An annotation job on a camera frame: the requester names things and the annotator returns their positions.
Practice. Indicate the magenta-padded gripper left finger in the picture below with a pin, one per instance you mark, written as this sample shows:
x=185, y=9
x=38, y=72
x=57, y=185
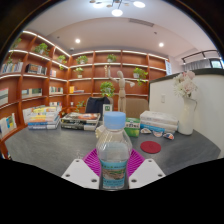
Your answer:
x=80, y=171

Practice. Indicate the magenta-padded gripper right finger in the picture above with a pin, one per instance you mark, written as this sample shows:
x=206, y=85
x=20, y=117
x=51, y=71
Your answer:
x=146, y=171

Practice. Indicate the clear blue-capped water bottle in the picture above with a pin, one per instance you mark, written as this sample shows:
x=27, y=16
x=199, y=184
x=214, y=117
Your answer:
x=114, y=153

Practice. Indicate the flat round red coaster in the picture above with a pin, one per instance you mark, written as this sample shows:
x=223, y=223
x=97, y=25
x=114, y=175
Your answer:
x=150, y=147

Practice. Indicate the small painted stone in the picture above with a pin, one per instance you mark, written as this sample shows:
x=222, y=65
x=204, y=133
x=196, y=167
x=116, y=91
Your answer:
x=157, y=133
x=168, y=136
x=145, y=131

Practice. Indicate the green tissue box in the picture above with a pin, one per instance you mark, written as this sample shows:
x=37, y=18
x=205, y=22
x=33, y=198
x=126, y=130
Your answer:
x=133, y=127

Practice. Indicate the stack of dark books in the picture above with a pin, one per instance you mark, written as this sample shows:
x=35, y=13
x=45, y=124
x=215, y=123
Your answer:
x=80, y=120

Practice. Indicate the stack of colourful books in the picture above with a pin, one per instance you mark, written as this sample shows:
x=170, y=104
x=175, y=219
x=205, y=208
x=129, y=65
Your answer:
x=43, y=118

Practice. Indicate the tan upholstered chair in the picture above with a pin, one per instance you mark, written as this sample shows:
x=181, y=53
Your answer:
x=136, y=107

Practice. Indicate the white ceramic vase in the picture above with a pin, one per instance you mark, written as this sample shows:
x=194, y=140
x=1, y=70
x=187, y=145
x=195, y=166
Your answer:
x=186, y=116

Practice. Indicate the tall white green carton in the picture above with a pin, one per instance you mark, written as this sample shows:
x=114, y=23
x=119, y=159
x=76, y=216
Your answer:
x=106, y=109

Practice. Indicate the dark blue chair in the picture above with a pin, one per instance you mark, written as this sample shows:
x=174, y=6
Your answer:
x=96, y=104

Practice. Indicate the wooden artist mannequin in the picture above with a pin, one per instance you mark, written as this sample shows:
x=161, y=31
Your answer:
x=122, y=90

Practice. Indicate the wooden shelf unit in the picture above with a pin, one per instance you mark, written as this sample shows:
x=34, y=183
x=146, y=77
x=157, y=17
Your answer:
x=100, y=71

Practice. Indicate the grey window curtain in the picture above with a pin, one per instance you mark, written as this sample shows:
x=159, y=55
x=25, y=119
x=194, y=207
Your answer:
x=198, y=65

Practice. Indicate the dark-framed window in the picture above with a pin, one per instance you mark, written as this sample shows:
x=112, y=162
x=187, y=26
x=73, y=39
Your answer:
x=216, y=64

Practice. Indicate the round recessed ceiling light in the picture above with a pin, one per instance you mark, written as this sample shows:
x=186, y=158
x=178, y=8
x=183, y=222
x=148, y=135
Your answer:
x=161, y=44
x=77, y=40

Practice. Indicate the ceiling air vent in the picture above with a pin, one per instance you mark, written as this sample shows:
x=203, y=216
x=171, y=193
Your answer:
x=141, y=22

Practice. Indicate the multi-bulb ceiling lamp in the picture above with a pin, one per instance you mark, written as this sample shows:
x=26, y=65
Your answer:
x=116, y=6

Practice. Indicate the white wall switch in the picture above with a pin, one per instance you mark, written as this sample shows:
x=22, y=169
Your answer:
x=163, y=98

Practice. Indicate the black ceiling track rail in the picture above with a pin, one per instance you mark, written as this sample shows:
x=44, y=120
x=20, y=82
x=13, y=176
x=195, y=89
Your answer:
x=200, y=53

